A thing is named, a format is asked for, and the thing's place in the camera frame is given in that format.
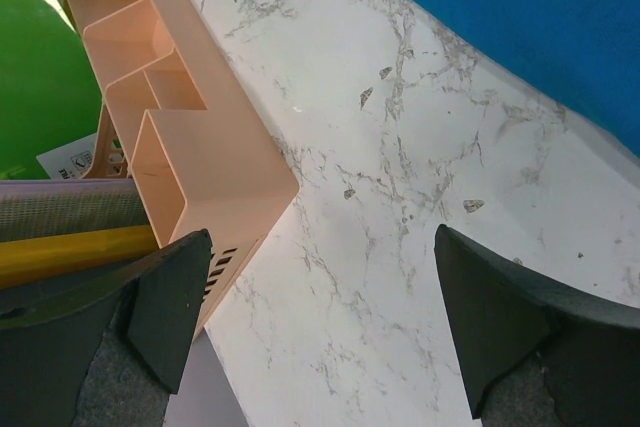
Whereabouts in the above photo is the orange file rack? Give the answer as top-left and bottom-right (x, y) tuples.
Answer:
(82, 104), (130, 180)

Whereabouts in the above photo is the orange compartment tray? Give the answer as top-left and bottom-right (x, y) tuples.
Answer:
(65, 0), (299, 323)

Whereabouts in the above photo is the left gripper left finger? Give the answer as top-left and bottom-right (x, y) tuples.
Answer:
(1, 230), (212, 426)

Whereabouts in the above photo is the yellow folder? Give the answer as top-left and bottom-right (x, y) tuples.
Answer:
(1, 225), (158, 289)

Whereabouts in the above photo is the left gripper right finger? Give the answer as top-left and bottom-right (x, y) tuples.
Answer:
(435, 225), (639, 426)

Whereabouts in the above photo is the blue t-shirt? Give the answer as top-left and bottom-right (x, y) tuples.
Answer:
(413, 0), (639, 152)

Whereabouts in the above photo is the green plastic board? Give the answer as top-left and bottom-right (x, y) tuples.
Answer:
(1, 0), (101, 180)

